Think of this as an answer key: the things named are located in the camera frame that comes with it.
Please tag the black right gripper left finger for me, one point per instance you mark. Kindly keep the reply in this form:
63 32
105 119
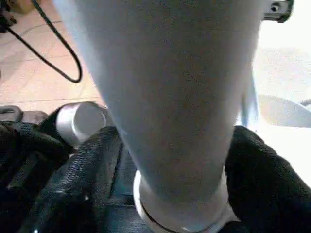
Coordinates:
73 189

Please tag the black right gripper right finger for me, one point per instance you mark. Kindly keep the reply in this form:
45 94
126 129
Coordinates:
267 189

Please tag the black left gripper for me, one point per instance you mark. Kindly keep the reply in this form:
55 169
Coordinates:
278 9

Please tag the white plastic table leg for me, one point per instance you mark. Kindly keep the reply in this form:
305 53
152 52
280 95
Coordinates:
170 87

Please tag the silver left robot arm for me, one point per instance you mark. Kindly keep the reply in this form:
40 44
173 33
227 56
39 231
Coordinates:
77 121

